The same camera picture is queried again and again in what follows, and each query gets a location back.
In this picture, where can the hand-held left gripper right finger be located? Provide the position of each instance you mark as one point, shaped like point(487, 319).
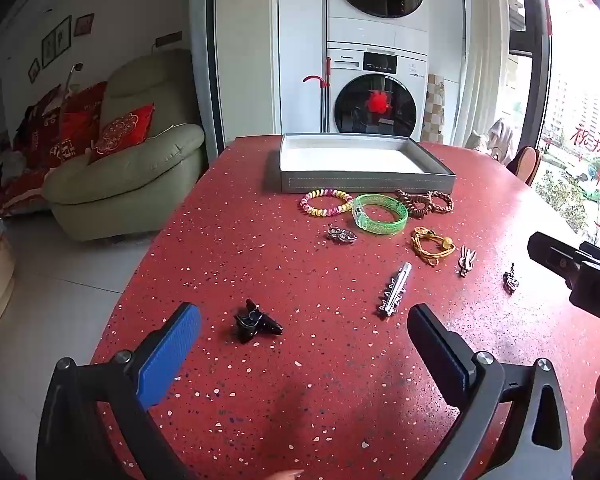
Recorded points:
point(459, 365)

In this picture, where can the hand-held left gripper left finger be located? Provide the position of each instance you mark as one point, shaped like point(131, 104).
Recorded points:
point(170, 355)

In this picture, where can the small silver pendant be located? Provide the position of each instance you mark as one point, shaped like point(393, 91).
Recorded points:
point(510, 280)

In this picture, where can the rabbit shaped hair clip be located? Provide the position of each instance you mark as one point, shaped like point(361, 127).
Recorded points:
point(465, 262)

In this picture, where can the black claw hair clip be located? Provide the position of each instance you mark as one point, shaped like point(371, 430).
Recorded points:
point(252, 322)

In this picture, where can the silver spiked hair clip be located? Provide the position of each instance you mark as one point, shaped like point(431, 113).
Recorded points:
point(395, 290)

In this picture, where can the silver brooch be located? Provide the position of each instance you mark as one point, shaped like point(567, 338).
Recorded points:
point(341, 234)

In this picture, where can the grey jewelry tray box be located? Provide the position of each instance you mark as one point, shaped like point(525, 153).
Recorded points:
point(350, 157)

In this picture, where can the red window decal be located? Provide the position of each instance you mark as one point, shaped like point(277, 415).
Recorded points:
point(592, 145)

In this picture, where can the beige clothes pile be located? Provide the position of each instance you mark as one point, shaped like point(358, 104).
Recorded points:
point(497, 137)

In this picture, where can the checkered cloth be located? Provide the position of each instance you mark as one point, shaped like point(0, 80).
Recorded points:
point(435, 110)

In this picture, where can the light green armchair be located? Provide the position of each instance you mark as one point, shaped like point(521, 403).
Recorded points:
point(130, 180)

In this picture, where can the white washing machine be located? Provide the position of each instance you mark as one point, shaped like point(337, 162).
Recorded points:
point(377, 105)

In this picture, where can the red patterned cushion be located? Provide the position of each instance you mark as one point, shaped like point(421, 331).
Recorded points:
point(122, 132)

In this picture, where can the red printed cloth pile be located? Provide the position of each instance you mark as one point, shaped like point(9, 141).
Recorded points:
point(45, 135)

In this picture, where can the white cabinet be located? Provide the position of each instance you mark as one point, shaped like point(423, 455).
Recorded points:
point(302, 45)

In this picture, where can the small picture frame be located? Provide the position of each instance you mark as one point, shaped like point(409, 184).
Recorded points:
point(84, 24)
point(34, 70)

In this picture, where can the large picture frame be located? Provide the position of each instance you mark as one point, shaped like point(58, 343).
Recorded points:
point(56, 41)

